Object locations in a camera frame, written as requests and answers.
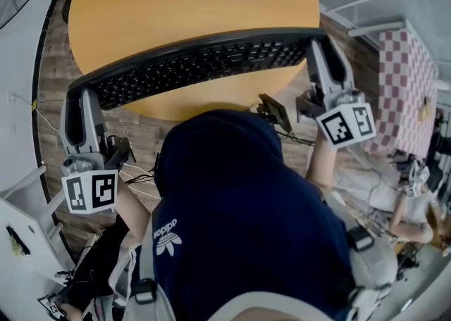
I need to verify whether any navy blue sports shirt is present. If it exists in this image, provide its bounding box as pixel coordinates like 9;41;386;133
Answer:
135;108;357;321

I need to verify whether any person's left forearm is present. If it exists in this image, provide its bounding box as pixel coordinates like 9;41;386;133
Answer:
115;174;153;244

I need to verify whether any grey shoulder strap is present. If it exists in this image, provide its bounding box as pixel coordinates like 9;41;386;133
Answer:
122;206;178;321
316;188;400;317

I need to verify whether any grey left shoulder strap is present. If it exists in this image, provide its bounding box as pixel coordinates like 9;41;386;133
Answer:
122;206;178;321

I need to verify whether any grey right shoulder strap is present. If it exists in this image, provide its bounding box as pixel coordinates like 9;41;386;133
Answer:
316;188;400;317

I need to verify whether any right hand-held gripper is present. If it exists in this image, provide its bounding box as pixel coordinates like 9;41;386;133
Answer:
297;37;378;149

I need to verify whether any white desk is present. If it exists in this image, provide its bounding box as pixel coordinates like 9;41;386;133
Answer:
0;163;78;279

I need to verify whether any white cable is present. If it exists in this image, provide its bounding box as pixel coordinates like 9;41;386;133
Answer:
34;109;63;137

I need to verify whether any black waist-mounted device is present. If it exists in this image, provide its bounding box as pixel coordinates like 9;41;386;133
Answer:
256;92;294;134

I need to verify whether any tan cardboard piece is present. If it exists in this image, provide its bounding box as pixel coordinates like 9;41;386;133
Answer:
419;96;433;122

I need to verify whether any black keyboard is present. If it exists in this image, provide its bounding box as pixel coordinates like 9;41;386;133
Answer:
66;27;329;111

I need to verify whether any pink checkered tablecloth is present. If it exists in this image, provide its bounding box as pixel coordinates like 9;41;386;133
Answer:
365;29;440;159

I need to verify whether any person's right forearm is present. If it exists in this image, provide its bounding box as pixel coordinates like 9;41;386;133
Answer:
304;128;340;194

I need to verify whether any white metal frame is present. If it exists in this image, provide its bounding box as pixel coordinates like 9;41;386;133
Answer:
326;0;451;38

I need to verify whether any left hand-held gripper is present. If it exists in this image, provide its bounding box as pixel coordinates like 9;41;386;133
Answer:
59;87;135;215

